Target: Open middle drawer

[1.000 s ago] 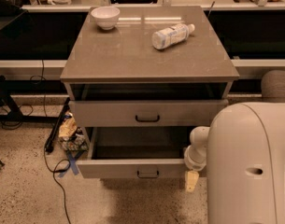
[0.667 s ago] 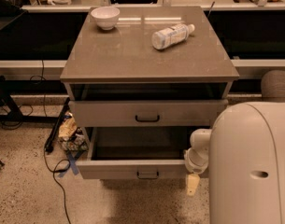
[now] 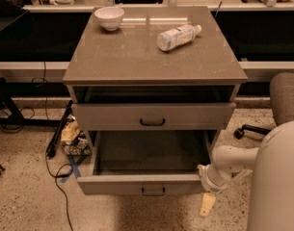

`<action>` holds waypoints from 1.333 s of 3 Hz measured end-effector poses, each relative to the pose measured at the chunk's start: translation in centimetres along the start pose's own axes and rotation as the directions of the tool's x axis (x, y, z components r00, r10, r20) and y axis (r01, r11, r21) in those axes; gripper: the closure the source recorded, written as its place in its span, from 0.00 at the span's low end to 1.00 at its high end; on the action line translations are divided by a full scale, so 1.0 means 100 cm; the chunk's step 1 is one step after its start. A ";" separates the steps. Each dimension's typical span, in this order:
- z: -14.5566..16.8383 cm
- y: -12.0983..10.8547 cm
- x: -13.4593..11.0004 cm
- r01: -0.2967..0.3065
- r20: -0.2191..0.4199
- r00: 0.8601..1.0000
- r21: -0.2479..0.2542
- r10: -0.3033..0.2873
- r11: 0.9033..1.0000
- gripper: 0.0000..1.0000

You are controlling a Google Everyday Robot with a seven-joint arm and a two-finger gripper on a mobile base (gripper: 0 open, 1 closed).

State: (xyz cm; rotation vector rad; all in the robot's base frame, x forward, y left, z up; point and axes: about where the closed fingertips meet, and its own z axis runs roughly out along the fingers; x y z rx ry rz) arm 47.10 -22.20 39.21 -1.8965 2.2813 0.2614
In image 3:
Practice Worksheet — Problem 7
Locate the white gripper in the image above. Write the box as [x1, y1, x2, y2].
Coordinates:
[198, 165, 232, 217]

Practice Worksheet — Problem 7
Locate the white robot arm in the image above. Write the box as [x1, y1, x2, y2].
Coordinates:
[199, 121, 294, 231]

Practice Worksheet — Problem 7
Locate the snack bags pile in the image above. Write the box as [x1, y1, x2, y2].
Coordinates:
[61, 115, 92, 156]

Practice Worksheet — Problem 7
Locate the grey office chair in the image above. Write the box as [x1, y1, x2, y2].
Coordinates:
[233, 71, 294, 141]

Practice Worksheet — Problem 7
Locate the grey top drawer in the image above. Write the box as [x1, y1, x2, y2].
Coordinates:
[71, 103, 235, 131]

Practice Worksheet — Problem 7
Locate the grey drawer cabinet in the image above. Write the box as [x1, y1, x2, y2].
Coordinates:
[62, 5, 249, 178]

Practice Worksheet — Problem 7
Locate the white ceramic bowl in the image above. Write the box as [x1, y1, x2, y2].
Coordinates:
[94, 7, 124, 31]

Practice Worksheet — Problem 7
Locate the black floor cable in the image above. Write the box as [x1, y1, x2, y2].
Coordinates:
[30, 61, 75, 231]

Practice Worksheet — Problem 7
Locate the blue tape cross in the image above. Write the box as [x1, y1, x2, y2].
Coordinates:
[60, 156, 86, 183]

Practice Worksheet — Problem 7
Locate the grey drawer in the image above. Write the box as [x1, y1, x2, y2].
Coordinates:
[78, 130, 217, 196]
[71, 103, 235, 131]

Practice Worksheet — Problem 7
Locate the black desk leg frame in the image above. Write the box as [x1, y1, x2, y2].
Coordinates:
[0, 74, 62, 129]

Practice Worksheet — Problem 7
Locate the black power strip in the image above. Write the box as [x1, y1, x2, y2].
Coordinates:
[45, 101, 72, 158]

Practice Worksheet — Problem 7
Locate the white plastic bottle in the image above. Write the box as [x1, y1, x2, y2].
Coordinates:
[157, 24, 201, 52]

